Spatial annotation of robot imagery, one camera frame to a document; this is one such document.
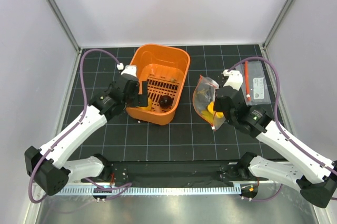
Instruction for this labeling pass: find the dark toy mangosteen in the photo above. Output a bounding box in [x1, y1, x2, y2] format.
[158, 95, 173, 109]

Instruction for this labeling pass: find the spare clear zip bag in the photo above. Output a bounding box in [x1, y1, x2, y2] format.
[235, 61, 271, 105]

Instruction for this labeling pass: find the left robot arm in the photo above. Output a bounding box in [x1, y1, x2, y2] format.
[24, 73, 148, 196]

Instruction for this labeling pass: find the clear zip bag orange zipper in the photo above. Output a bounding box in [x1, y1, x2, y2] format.
[192, 75, 225, 131]

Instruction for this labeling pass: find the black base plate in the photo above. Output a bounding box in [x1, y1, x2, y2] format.
[80, 159, 269, 187]

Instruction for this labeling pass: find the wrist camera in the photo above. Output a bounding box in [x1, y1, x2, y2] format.
[117, 63, 137, 77]
[222, 70, 243, 91]

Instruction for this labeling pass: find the orange plastic basket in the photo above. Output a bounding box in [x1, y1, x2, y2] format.
[126, 44, 190, 125]

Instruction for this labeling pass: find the slotted cable duct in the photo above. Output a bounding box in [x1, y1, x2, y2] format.
[56, 184, 241, 197]

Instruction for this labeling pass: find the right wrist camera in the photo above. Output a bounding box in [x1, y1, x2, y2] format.
[222, 70, 243, 91]

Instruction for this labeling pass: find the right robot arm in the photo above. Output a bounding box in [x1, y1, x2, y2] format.
[214, 86, 336, 208]

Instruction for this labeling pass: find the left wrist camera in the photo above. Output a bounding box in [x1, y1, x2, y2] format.
[117, 63, 137, 77]

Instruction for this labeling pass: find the yellow toy pepper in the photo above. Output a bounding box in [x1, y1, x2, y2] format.
[201, 101, 224, 122]

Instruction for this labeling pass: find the orange toy fruit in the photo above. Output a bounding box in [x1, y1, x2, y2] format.
[140, 98, 152, 111]

